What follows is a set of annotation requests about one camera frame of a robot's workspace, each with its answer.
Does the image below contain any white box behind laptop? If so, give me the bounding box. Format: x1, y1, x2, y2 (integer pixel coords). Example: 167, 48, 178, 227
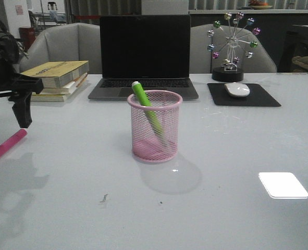
141, 0, 189, 15

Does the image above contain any bottom cream book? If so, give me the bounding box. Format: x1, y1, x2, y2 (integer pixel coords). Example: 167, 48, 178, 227
31, 87, 79, 102

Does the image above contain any top yellow book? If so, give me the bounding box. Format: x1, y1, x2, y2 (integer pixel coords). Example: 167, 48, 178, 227
21, 60, 89, 88

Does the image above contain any fruit bowl on counter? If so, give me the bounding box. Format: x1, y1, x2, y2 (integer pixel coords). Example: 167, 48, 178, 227
249, 0, 272, 10

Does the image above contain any red trash bin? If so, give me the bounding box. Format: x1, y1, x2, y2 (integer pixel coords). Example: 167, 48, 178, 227
19, 27, 35, 51

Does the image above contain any green highlighter pen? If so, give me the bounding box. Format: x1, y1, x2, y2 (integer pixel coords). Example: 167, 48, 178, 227
131, 81, 170, 146

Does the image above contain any ferris wheel desk toy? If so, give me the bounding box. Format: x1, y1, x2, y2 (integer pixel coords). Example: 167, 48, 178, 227
207, 11, 258, 83

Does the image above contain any grey armchair left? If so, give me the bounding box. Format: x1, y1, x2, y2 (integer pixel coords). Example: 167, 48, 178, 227
19, 23, 102, 74

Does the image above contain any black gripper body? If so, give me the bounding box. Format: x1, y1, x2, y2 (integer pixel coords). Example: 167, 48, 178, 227
0, 72, 44, 103

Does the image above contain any pink mesh pen holder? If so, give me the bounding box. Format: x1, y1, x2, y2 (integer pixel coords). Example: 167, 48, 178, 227
127, 90, 182, 163

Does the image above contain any dark grey laptop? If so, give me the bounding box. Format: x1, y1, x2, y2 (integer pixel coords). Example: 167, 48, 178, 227
88, 15, 199, 101

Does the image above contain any pink highlighter pen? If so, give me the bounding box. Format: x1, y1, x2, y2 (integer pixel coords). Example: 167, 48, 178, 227
0, 129, 27, 158

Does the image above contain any grey armchair right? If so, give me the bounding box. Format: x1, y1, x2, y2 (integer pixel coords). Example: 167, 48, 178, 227
189, 24, 277, 73

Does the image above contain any middle cream book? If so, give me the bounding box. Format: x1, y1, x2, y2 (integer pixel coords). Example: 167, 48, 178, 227
41, 73, 88, 95

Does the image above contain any grey armchair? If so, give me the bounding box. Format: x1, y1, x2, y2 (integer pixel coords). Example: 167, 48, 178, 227
19, 23, 102, 74
189, 24, 277, 73

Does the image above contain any olive cushion at right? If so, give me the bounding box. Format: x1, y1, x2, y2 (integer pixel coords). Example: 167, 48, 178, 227
291, 55, 308, 74

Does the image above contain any white computer mouse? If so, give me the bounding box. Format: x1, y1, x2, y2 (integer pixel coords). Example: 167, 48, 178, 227
224, 82, 250, 97

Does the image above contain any cream book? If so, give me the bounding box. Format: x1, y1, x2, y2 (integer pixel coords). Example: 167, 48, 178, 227
41, 73, 88, 95
31, 87, 79, 102

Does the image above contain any black mouse pad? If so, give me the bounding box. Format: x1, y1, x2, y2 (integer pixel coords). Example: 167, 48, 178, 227
207, 83, 281, 107

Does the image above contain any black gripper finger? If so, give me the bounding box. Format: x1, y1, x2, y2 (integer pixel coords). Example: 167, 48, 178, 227
8, 92, 32, 128

